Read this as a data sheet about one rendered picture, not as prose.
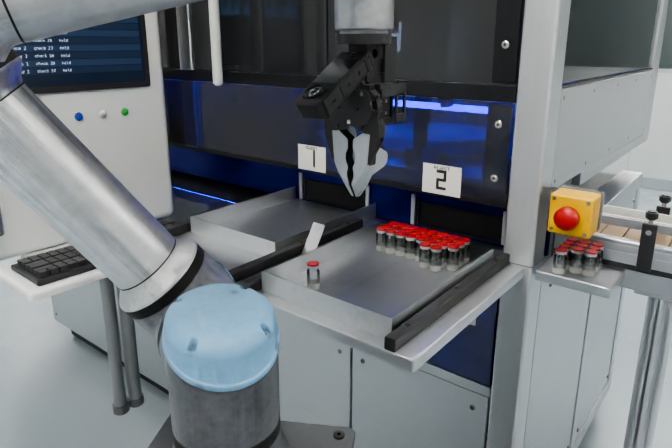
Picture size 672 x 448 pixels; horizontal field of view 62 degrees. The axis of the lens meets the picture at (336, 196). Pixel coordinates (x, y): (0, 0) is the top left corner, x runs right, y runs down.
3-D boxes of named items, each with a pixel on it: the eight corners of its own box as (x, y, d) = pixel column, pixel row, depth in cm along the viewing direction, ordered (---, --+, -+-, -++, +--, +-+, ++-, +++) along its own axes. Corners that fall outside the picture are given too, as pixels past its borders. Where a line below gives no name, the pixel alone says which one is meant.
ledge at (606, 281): (558, 257, 113) (559, 248, 113) (628, 273, 105) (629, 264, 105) (534, 279, 103) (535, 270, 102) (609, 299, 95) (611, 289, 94)
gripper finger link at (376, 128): (385, 165, 72) (386, 96, 70) (378, 167, 71) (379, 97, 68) (356, 160, 75) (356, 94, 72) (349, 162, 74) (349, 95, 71)
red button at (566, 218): (557, 224, 98) (560, 202, 97) (581, 228, 96) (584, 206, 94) (550, 229, 95) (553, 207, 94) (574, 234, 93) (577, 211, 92)
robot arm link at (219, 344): (180, 471, 53) (169, 345, 50) (160, 393, 65) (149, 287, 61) (298, 435, 58) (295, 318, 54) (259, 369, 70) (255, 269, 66)
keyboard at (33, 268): (169, 225, 151) (168, 216, 150) (201, 236, 142) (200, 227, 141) (10, 269, 121) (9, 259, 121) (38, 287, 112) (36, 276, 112)
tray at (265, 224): (295, 198, 148) (294, 186, 147) (375, 217, 133) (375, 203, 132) (190, 231, 123) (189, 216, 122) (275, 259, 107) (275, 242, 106)
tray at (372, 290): (377, 237, 119) (377, 221, 118) (492, 267, 104) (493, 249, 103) (261, 290, 94) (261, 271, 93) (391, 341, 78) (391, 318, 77)
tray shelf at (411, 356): (281, 202, 152) (281, 195, 151) (538, 263, 110) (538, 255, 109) (121, 252, 116) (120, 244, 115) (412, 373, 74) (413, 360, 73)
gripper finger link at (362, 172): (394, 192, 77) (395, 126, 75) (368, 202, 73) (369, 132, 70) (375, 189, 79) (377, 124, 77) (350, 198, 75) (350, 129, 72)
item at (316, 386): (227, 268, 325) (219, 118, 301) (606, 408, 202) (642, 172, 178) (56, 338, 249) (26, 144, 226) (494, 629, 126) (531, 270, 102)
